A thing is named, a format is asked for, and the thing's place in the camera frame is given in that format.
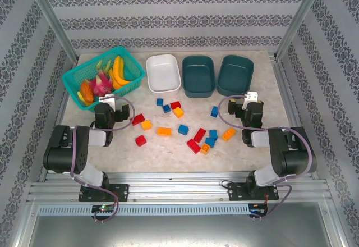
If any long red lego brick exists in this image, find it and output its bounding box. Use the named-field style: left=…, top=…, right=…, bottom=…
left=186, top=139, right=201, bottom=154
left=192, top=127, right=207, bottom=143

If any dark teal plastic container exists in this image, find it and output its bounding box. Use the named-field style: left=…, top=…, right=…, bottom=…
left=217, top=54, right=255, bottom=97
left=181, top=55, right=217, bottom=99

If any yellow toy banana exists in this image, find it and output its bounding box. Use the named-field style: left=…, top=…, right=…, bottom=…
left=108, top=67, right=126, bottom=90
left=112, top=55, right=132, bottom=86

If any orange toy fruit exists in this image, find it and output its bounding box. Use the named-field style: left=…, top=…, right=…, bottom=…
left=79, top=80, right=95, bottom=102

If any pink toy dragon fruit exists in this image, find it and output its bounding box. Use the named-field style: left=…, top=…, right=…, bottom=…
left=89, top=74, right=113, bottom=98

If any teal plastic basket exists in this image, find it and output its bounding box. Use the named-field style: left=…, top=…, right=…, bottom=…
left=61, top=46, right=146, bottom=112

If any white plastic container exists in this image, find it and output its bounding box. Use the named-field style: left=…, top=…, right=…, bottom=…
left=145, top=53, right=182, bottom=94

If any left small circuit board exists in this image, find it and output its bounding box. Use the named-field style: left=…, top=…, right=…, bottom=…
left=91, top=205, right=116, bottom=213

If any small circuit board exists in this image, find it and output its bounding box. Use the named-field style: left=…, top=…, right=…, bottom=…
left=91, top=205, right=116, bottom=213
left=249, top=204, right=268, bottom=216

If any right small circuit board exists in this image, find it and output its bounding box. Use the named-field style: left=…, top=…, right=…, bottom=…
left=249, top=204, right=268, bottom=216

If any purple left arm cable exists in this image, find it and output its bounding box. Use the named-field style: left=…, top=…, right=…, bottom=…
left=69, top=94, right=135, bottom=223

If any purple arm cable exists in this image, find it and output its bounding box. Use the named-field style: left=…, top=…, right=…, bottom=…
left=69, top=94, right=135, bottom=223
left=218, top=95, right=312, bottom=219

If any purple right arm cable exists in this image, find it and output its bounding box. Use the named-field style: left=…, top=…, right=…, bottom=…
left=218, top=95, right=312, bottom=219

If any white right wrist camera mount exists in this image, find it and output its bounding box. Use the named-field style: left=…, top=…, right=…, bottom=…
left=243, top=91, right=259, bottom=110

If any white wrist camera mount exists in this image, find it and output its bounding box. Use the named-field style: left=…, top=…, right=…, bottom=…
left=243, top=91, right=259, bottom=110
left=98, top=94, right=116, bottom=110

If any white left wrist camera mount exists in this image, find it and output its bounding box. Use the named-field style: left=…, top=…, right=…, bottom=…
left=98, top=94, right=116, bottom=110

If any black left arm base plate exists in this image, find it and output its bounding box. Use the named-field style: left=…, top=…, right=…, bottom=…
left=78, top=184, right=130, bottom=202

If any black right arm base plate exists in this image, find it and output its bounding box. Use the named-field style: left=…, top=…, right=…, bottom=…
left=227, top=181, right=280, bottom=202

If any aluminium mounting rail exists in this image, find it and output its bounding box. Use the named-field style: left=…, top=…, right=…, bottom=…
left=26, top=172, right=332, bottom=203

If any white slotted cable duct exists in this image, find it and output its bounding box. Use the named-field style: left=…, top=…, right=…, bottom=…
left=38, top=203, right=250, bottom=216

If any aluminium frame post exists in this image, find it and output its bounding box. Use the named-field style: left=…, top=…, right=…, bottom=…
left=22, top=0, right=79, bottom=62
left=274, top=0, right=328, bottom=60

